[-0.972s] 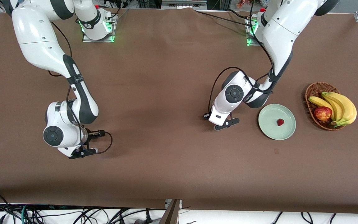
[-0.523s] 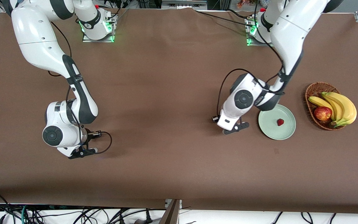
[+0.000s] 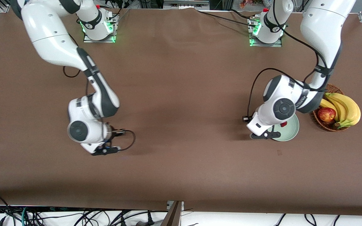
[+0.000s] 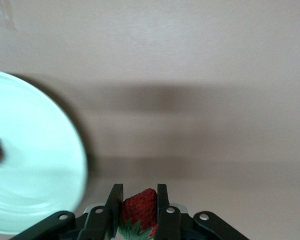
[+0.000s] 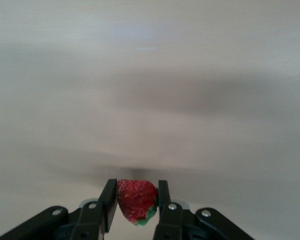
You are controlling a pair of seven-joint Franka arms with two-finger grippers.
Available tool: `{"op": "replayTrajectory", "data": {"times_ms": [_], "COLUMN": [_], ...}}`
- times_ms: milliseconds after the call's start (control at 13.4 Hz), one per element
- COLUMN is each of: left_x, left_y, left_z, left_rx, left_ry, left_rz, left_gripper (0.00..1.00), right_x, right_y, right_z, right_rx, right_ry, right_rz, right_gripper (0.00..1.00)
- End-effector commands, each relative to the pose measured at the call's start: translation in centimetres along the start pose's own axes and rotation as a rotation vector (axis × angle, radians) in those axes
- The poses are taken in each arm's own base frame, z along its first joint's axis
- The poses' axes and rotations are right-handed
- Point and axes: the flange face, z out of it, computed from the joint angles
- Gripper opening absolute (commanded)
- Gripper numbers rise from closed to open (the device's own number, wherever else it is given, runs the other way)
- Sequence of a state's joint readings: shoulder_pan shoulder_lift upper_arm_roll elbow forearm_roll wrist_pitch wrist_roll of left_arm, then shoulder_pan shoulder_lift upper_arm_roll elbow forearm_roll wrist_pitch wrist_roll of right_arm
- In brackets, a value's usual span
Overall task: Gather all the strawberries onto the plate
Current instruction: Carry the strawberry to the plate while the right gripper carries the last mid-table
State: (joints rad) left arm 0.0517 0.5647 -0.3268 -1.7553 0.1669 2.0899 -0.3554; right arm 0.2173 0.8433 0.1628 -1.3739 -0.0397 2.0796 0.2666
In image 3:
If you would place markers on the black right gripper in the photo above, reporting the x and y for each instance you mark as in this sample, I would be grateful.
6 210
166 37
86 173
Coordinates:
114 133

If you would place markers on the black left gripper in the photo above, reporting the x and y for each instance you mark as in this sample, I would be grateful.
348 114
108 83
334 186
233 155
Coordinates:
249 118

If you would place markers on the red apple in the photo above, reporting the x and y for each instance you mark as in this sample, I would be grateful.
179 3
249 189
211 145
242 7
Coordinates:
326 114

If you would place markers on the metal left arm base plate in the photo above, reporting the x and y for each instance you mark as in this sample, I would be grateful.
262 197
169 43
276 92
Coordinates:
275 45

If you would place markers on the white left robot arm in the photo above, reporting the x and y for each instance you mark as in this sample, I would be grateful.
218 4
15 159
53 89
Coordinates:
320 25

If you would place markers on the colourful toy pile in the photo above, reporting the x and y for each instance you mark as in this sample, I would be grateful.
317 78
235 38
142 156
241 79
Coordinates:
245 3

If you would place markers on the yellow banana bunch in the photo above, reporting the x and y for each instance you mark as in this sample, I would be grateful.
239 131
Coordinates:
350 110

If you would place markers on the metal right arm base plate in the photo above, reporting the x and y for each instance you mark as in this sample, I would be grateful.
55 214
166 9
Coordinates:
88 40

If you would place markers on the silver power strip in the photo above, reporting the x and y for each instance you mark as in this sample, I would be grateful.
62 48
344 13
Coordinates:
185 4

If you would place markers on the pale green round plate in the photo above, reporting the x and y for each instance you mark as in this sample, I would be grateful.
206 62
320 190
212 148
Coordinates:
289 131

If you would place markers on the brown wicker basket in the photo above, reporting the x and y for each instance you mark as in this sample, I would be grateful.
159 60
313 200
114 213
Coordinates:
325 127

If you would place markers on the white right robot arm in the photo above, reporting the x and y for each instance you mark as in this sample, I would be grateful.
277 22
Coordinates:
49 31

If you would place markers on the grey frame beam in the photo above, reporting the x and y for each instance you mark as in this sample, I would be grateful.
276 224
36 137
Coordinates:
173 216

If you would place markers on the brown table cover mat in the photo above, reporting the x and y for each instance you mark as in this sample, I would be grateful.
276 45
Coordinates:
181 78

